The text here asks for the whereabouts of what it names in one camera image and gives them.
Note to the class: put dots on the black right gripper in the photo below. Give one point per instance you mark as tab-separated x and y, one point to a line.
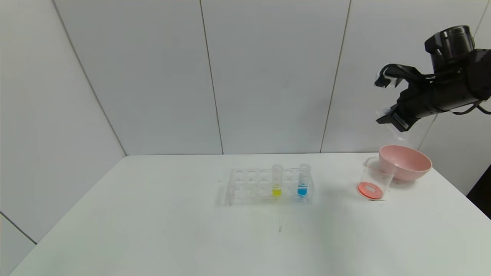
399	119

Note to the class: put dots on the test tube with red pigment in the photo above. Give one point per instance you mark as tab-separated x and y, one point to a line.
399	134

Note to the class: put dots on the test tube with blue pigment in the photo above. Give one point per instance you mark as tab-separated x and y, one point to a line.
302	190

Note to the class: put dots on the test tube with yellow pigment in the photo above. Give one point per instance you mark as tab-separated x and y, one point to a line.
276	190

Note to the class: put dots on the clear acrylic test tube rack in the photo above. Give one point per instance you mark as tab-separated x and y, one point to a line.
264	199

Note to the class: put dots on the pink bowl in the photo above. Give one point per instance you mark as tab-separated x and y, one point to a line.
408	165

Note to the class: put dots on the clear glass beaker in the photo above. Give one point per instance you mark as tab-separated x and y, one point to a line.
370	190

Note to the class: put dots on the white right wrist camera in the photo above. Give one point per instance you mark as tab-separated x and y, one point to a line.
387	74

